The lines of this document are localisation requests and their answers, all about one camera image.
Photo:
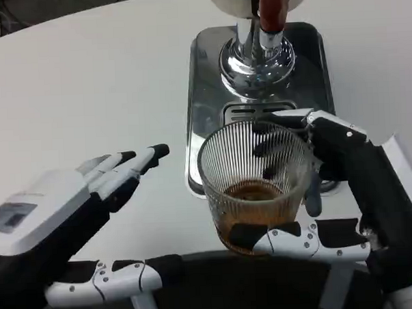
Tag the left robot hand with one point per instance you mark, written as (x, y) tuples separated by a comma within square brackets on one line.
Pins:
[(51, 202)]

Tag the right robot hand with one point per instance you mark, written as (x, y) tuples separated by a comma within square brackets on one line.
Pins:
[(382, 194)]

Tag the clear ribbed glass cup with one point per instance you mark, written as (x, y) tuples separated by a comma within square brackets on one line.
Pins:
[(227, 167)]

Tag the slotted steel drain grid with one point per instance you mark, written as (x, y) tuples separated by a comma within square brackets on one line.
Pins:
[(238, 113)]

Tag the steel drip tray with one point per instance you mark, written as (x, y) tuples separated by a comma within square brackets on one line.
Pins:
[(203, 93)]

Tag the black steel drink dispenser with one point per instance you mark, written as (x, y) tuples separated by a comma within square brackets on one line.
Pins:
[(243, 60)]

